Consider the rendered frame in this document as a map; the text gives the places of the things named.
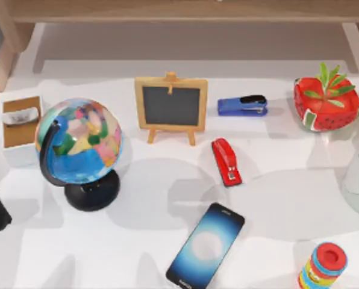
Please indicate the wooden framed blackboard on easel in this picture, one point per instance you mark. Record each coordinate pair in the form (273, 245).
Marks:
(171, 105)

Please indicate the red stapler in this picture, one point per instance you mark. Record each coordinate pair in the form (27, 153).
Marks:
(226, 162)

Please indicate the blue stapler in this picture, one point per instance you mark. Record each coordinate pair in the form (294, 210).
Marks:
(239, 106)

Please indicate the colourful globe on black stand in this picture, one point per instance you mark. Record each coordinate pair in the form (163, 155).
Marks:
(83, 141)

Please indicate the black smartphone with blue screen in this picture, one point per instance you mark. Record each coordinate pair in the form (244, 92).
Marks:
(205, 247)

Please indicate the wooden shelf unit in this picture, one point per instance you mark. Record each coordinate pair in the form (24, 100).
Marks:
(179, 12)

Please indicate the red watermelon plant pot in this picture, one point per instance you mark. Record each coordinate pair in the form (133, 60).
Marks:
(327, 105)

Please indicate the white and brown box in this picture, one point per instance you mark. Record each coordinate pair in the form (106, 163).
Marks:
(18, 132)

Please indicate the stack of coloured rings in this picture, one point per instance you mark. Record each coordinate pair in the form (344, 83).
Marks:
(324, 268)

